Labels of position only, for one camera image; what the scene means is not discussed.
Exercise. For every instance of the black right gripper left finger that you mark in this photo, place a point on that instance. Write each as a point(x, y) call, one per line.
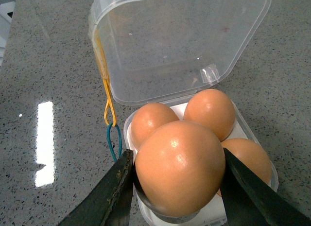
point(109, 203)

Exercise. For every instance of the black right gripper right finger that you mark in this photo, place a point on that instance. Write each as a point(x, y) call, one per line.
point(248, 201)

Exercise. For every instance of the brown egg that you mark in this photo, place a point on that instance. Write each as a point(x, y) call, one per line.
point(180, 167)

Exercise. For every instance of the brown egg front right box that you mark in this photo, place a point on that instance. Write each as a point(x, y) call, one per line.
point(252, 155)

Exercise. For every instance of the brown egg box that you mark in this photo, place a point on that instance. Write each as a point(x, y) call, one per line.
point(149, 118)
point(252, 155)
point(212, 109)

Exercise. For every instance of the brown egg back left box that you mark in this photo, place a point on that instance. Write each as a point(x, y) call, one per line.
point(149, 118)

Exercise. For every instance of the brown egg back right box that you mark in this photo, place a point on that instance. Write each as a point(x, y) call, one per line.
point(212, 109)

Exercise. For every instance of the clear plastic egg box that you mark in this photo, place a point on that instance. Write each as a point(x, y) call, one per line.
point(166, 51)

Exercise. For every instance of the yellow rubber band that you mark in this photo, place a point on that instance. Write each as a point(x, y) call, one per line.
point(109, 110)

